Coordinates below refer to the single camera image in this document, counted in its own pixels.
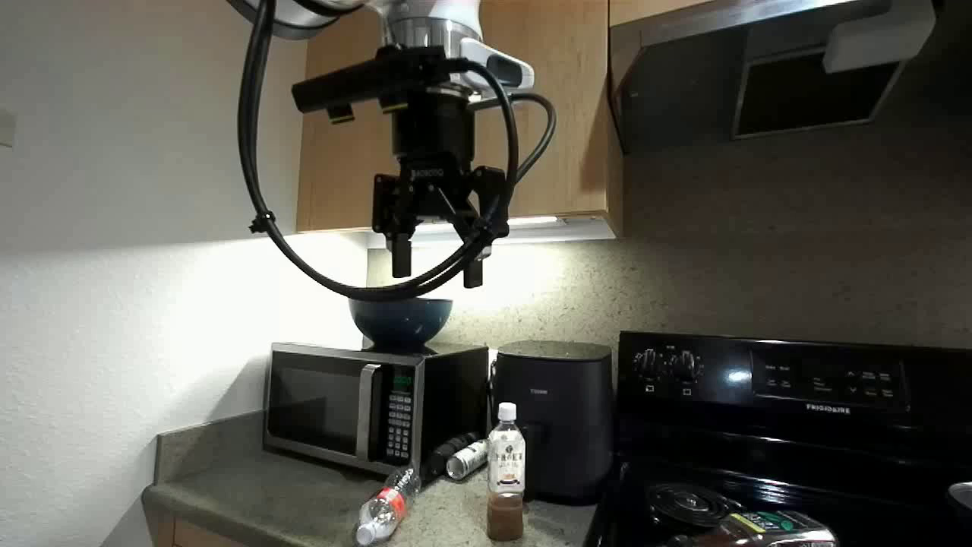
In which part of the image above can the steel range hood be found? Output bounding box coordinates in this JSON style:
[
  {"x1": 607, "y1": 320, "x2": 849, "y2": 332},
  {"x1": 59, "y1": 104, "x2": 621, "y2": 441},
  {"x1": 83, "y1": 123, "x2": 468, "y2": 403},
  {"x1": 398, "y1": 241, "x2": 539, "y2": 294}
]
[{"x1": 607, "y1": 0, "x2": 944, "y2": 151}]

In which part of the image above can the under cabinet light strip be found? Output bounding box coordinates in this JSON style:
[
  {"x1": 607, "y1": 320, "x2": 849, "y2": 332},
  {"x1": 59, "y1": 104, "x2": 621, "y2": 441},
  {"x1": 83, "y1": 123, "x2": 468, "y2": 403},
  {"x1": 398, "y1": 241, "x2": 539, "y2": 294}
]
[{"x1": 291, "y1": 214, "x2": 621, "y2": 251}]

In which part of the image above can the black electric stove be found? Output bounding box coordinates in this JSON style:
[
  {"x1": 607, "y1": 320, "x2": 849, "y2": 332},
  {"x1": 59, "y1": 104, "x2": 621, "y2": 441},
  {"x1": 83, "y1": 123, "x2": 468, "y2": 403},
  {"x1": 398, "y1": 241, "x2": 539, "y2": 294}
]
[{"x1": 583, "y1": 332, "x2": 972, "y2": 547}]

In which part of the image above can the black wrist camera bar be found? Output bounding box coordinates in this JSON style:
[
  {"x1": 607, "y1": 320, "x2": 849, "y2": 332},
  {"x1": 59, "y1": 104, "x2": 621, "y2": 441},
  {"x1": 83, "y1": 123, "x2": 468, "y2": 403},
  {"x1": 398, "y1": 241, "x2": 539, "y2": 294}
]
[{"x1": 291, "y1": 46, "x2": 471, "y2": 123}]

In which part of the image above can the black air fryer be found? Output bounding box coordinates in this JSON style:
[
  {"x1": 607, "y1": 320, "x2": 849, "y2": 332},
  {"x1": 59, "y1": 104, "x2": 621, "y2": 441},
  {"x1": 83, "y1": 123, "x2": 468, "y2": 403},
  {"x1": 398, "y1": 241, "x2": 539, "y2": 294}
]
[{"x1": 496, "y1": 340, "x2": 615, "y2": 504}]

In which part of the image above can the dark blue bowl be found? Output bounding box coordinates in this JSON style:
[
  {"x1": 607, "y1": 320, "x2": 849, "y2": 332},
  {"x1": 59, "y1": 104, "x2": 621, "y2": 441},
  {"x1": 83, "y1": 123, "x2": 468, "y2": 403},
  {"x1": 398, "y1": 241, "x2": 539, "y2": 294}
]
[{"x1": 348, "y1": 297, "x2": 453, "y2": 350}]

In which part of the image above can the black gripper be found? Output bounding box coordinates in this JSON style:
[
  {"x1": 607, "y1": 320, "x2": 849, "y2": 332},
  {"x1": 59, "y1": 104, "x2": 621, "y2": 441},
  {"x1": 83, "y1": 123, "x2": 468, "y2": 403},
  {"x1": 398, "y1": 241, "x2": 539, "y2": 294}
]
[{"x1": 374, "y1": 93, "x2": 510, "y2": 289}]

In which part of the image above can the wooden upper cabinet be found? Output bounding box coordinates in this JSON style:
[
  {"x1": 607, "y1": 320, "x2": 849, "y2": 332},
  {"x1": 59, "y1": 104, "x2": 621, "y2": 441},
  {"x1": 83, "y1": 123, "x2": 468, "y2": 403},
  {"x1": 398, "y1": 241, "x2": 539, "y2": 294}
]
[{"x1": 295, "y1": 0, "x2": 712, "y2": 237}]

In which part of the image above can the lying clear water bottle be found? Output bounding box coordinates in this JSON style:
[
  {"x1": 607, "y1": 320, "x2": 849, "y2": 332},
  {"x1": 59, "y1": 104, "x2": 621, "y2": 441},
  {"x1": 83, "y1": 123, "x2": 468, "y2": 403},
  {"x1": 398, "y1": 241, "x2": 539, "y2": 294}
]
[{"x1": 356, "y1": 468, "x2": 421, "y2": 547}]

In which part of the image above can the stainless steel microwave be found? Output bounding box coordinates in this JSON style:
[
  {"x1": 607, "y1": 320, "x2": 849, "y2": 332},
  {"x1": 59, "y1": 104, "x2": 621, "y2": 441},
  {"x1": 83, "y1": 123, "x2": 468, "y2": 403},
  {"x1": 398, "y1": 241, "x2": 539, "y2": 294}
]
[{"x1": 264, "y1": 342, "x2": 488, "y2": 475}]

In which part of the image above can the white cap drink bottle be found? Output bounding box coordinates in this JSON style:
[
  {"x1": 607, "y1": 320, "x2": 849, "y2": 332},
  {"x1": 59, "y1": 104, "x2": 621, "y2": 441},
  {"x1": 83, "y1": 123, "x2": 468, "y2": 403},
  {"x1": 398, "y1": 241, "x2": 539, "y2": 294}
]
[{"x1": 487, "y1": 401, "x2": 524, "y2": 541}]

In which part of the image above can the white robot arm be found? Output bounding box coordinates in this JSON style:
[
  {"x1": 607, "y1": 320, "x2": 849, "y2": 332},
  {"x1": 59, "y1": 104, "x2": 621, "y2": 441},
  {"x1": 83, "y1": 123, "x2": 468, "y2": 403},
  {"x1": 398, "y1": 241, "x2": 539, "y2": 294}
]
[{"x1": 228, "y1": 0, "x2": 556, "y2": 301}]

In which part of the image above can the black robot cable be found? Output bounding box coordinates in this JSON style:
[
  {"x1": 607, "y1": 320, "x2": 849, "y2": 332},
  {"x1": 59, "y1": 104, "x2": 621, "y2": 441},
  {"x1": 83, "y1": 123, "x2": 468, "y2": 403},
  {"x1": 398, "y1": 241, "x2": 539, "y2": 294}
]
[{"x1": 234, "y1": 0, "x2": 559, "y2": 304}]

